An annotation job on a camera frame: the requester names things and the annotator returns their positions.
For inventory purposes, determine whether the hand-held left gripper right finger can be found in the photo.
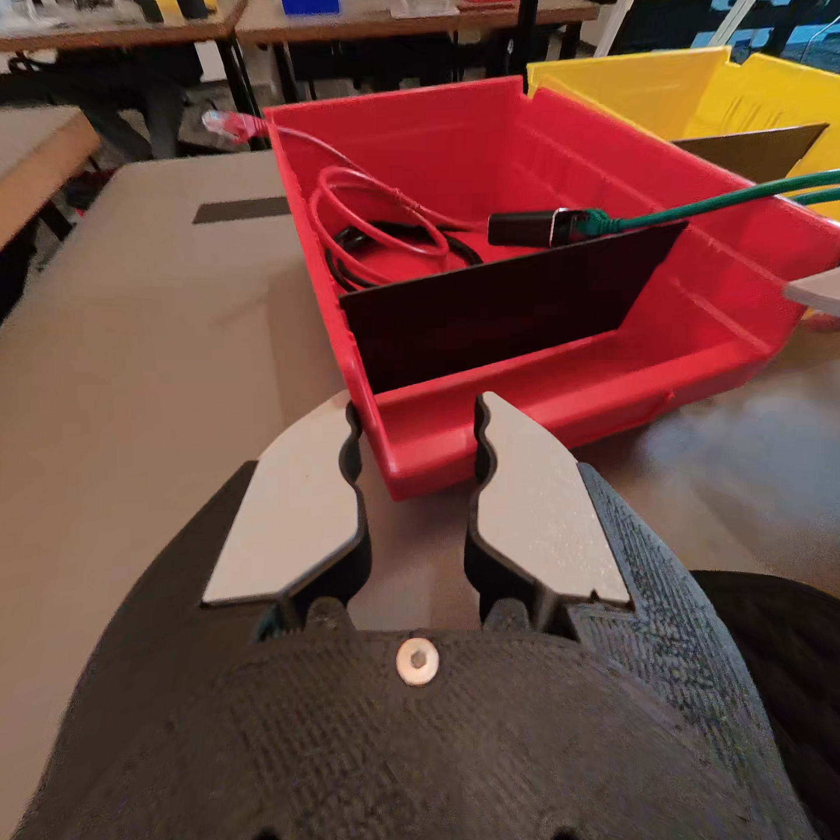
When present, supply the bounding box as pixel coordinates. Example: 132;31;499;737
462;390;634;634

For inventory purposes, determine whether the yellow plastic bin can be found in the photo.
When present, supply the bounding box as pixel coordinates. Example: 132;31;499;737
527;45;840;326

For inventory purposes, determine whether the wood-edged desk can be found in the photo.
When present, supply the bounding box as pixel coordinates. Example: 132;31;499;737
235;0;601;48
0;0;249;55

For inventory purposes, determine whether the black ethernet splitter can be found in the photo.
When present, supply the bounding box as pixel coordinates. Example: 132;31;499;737
487;208;588;249

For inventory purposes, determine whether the red plastic bin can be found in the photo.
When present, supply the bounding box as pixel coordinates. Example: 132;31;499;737
262;75;840;503

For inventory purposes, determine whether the red ethernet cable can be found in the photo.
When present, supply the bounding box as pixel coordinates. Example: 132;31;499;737
201;109;490;275

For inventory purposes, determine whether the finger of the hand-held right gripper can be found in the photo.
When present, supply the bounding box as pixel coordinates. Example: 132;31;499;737
784;266;840;309

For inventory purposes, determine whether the black ethernet cable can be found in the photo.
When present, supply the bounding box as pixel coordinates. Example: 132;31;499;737
325;222;484;293

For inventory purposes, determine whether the dark rounded object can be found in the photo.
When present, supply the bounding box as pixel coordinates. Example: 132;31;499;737
689;570;840;840

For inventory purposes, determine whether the green ethernet cable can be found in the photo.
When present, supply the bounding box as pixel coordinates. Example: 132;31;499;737
576;168;840;238

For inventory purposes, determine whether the dark bin divider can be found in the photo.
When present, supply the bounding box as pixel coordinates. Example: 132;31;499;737
339;220;689;395
672;123;829;185

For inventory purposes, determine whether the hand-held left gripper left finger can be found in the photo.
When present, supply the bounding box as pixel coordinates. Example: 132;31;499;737
201;390;373;627

